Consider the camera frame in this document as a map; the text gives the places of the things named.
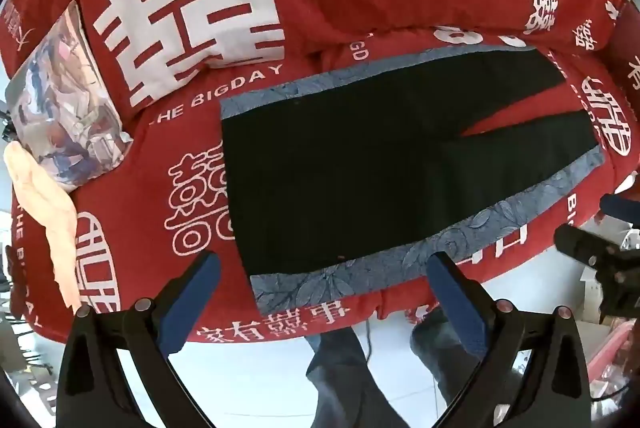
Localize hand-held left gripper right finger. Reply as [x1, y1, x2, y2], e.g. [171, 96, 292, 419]
[427, 251, 594, 428]

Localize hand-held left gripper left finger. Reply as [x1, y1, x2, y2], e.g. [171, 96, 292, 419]
[57, 252, 222, 428]

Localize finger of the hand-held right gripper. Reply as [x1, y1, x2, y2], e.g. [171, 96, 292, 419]
[554, 224, 619, 269]
[600, 194, 640, 223]

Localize black shorts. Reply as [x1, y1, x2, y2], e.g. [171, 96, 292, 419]
[220, 45, 606, 316]

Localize person's right leg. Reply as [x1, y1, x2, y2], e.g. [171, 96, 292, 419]
[410, 308, 482, 410]

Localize person's leg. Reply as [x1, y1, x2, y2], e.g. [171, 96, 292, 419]
[410, 308, 482, 410]
[304, 325, 407, 428]

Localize pink plastic object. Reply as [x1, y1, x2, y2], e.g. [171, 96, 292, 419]
[585, 322, 640, 405]

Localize person's left leg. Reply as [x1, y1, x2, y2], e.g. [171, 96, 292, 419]
[304, 325, 407, 428]

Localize red printed bedsheet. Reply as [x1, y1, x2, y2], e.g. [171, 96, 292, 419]
[10, 25, 640, 345]

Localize peach cloth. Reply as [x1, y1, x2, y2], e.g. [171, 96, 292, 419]
[4, 142, 81, 315]

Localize picture printed cushion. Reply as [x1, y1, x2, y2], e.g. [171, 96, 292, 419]
[5, 0, 134, 195]

